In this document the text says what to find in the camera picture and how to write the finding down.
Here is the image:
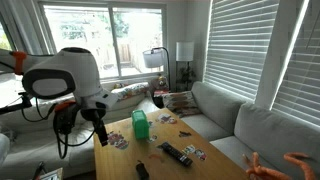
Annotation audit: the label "arched floor lamp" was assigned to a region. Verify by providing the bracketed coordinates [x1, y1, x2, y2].
[143, 47, 170, 75]

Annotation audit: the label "patterned throw pillow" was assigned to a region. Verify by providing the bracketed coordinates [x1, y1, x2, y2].
[163, 91, 201, 118]

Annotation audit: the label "white window blinds right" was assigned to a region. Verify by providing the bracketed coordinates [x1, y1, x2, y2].
[272, 0, 320, 125]

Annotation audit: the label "black tv remote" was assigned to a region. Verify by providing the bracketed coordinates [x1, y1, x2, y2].
[161, 142, 193, 167]

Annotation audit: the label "grey sectional sofa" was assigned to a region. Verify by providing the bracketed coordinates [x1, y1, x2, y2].
[183, 82, 320, 180]

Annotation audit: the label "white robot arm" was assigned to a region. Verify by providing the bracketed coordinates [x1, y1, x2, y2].
[0, 47, 118, 146]

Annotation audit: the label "orange octopus plush toy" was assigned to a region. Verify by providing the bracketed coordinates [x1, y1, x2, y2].
[242, 152, 317, 180]

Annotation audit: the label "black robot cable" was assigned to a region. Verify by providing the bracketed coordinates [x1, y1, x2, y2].
[19, 96, 98, 160]

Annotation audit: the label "floral cushion on couch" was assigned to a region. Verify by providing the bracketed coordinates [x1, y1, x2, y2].
[112, 82, 149, 100]

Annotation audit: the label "white window blinds left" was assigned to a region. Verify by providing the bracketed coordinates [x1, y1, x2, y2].
[203, 0, 279, 101]

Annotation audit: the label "white leather couch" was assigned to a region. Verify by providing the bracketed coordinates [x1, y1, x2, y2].
[0, 90, 159, 180]

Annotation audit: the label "green treasure chest box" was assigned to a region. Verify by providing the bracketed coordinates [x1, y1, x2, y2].
[131, 110, 149, 139]

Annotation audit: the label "white window blinds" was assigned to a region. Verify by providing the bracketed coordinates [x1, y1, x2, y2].
[272, 0, 320, 125]
[203, 0, 279, 101]

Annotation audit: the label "skull character sticker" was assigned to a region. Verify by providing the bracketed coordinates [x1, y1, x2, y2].
[157, 113, 177, 124]

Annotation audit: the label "wooden table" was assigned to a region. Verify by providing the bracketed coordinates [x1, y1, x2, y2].
[94, 109, 247, 180]

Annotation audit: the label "blue toy car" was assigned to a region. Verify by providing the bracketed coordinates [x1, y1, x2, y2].
[136, 161, 149, 180]

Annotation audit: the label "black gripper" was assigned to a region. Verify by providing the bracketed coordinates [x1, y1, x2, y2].
[53, 101, 108, 146]

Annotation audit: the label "small card sticker pair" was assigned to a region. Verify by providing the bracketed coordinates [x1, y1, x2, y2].
[182, 145, 207, 161]

